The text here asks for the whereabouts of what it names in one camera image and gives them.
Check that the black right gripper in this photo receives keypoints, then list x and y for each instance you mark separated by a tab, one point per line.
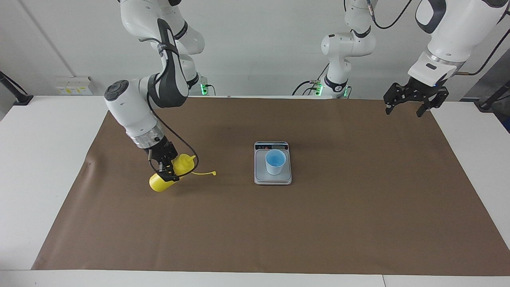
164	149

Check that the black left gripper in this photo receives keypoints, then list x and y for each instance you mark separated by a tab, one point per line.
422	89

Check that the yellow squeeze bottle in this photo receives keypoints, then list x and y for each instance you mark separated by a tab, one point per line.
159	184

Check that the light blue plastic cup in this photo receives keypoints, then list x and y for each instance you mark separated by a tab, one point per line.
275	161

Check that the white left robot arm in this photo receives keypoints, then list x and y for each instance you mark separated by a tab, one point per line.
454	28

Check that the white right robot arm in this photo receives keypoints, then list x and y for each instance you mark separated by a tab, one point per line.
131	111

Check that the silver digital kitchen scale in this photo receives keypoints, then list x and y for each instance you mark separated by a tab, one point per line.
261	175

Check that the brown paper table mat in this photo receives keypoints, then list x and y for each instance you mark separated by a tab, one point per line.
279	231

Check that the black camera stand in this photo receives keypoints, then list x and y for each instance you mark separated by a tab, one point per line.
18	95
492	99

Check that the white wall socket box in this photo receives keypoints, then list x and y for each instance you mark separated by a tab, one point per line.
73	85

